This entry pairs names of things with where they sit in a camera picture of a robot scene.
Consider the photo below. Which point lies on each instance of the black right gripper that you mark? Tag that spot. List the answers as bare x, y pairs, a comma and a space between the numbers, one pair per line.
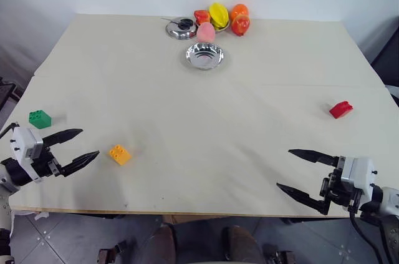
338, 190

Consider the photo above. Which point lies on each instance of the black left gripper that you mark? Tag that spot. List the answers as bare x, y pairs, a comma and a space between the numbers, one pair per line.
45, 164

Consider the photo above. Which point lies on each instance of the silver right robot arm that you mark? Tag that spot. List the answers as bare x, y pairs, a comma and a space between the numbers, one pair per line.
389, 211

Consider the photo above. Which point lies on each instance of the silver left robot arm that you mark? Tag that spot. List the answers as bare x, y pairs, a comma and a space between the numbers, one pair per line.
4, 201

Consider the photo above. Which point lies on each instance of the green toy building block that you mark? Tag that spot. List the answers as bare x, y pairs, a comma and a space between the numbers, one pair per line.
40, 119

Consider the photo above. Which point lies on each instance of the yellow toy building block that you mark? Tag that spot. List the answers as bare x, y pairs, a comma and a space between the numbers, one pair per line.
120, 154

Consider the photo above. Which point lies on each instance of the red toy building block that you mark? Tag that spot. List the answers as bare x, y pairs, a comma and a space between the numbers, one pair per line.
340, 110

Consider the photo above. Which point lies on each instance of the white paper scrap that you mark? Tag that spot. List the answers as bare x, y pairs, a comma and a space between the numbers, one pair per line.
37, 215

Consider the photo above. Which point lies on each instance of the brown rounded shape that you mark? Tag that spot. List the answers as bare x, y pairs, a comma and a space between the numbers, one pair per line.
244, 245
160, 245

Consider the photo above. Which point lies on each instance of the black chair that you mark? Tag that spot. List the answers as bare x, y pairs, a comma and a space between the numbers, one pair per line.
388, 58

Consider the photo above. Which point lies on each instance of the empty shiny steel bowl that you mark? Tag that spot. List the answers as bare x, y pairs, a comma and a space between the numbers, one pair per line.
204, 56

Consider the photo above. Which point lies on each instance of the steel lid with black knob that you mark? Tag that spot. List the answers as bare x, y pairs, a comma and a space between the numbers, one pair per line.
180, 30

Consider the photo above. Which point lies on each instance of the red orange toy mango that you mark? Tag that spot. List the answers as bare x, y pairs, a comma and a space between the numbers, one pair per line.
240, 26

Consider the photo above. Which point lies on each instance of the steel bowl holding starfruit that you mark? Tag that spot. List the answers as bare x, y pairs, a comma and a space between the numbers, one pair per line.
222, 28

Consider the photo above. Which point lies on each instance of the pink toy peach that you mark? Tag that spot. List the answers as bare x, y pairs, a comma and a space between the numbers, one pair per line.
205, 32

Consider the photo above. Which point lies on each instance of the orange toy fruit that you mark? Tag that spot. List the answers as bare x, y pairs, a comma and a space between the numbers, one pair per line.
239, 10

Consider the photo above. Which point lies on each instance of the red toy fruit piece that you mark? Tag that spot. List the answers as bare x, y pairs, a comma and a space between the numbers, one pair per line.
201, 16

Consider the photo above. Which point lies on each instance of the yellow toy starfruit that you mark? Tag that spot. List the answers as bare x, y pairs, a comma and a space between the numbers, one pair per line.
218, 14

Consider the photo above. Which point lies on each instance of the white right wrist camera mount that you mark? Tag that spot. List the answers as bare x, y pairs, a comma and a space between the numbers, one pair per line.
358, 172

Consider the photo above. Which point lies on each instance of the dark metal frame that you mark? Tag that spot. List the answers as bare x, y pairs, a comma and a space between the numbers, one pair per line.
6, 94

